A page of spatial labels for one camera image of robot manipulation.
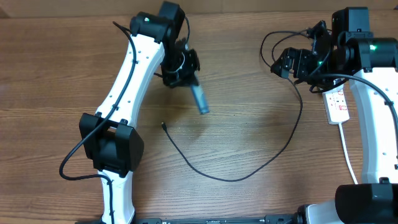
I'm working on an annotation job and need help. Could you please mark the blue screen Galaxy smartphone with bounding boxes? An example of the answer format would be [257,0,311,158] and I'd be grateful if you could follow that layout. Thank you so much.
[190,73,210,114]

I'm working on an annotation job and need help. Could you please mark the black USB charging cable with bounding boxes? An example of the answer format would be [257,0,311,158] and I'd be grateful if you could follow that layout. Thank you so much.
[160,30,318,183]

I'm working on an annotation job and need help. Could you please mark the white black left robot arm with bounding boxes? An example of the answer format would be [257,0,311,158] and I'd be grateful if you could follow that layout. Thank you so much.
[59,1,209,223]

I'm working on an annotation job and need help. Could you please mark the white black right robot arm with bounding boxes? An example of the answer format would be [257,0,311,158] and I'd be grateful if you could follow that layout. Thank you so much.
[271,7,397,223]

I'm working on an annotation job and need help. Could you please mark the white power strip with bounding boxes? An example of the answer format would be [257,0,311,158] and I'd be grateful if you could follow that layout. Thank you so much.
[322,85,349,124]

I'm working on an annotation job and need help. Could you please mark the white power strip cord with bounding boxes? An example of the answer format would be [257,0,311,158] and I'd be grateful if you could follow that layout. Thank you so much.
[338,122,359,185]

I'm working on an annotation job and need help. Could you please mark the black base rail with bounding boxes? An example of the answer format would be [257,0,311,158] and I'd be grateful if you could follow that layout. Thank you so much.
[74,213,299,224]

